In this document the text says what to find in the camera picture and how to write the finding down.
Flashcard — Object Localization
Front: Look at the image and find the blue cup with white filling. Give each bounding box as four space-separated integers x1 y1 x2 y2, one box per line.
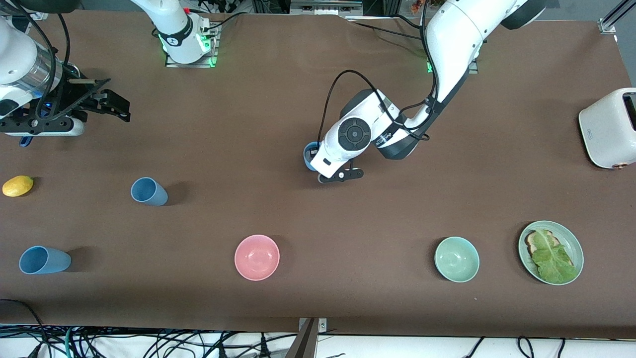
303 142 322 172

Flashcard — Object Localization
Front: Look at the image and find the yellow lemon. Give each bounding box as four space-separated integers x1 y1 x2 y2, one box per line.
2 175 34 197

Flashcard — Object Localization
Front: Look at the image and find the pink bowl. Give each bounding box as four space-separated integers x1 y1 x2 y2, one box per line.
234 234 280 281

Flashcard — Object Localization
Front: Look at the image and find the grey metal box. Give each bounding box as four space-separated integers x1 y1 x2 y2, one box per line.
290 0 364 16

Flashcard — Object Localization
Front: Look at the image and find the dark mounting pole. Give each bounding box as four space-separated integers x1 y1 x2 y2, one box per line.
284 318 318 358

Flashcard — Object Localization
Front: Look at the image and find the pale green bowl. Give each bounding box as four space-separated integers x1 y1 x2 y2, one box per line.
434 236 480 283

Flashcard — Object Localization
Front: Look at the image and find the pale green plate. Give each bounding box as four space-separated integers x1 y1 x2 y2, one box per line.
518 220 584 286

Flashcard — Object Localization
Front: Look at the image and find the bread slice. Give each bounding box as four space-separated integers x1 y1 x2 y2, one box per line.
525 230 577 271

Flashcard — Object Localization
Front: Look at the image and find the green lettuce leaf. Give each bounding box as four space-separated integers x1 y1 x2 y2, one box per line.
532 230 579 284

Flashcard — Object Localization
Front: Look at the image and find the white toaster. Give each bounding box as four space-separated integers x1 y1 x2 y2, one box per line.
578 88 636 170

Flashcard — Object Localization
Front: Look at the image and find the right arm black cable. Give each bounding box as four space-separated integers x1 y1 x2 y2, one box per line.
20 0 70 117

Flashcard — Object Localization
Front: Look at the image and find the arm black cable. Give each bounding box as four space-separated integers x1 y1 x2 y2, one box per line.
20 0 70 117
318 70 440 145

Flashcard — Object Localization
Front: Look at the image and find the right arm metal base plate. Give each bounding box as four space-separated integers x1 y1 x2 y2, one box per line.
165 22 219 68

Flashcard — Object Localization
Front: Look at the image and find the black table cable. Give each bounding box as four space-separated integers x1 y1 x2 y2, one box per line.
206 11 251 33
343 16 428 41

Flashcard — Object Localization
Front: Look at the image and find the black looping floor cable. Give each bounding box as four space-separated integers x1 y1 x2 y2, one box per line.
0 298 48 358

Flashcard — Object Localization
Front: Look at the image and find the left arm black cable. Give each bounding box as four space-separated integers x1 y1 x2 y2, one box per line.
318 70 440 145

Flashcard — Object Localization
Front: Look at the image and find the metal table edge bracket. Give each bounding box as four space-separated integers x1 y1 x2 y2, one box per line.
298 317 328 334

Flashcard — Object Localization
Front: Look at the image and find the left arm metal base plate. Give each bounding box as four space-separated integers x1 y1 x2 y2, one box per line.
426 59 480 74

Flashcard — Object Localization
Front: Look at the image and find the aluminium frame rail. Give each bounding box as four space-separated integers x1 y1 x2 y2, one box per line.
599 0 636 34

